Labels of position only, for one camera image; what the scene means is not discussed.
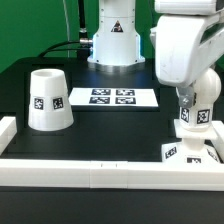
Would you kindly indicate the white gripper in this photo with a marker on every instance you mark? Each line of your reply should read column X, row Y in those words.
column 182, row 56

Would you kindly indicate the white lamp bulb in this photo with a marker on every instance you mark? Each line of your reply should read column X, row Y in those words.
column 206, row 90

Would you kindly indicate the white lamp base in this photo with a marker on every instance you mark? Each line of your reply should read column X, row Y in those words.
column 195, row 147

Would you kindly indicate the white lamp shade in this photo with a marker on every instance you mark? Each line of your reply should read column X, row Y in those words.
column 49, row 108

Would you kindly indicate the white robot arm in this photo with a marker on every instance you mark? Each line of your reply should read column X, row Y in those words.
column 117, row 45

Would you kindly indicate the white marker sheet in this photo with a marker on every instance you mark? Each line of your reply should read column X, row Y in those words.
column 113, row 97

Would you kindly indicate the white U-shaped fence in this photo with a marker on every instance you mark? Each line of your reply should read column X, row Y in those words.
column 180, row 168

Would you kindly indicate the black cable post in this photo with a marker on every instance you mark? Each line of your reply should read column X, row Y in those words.
column 83, row 51

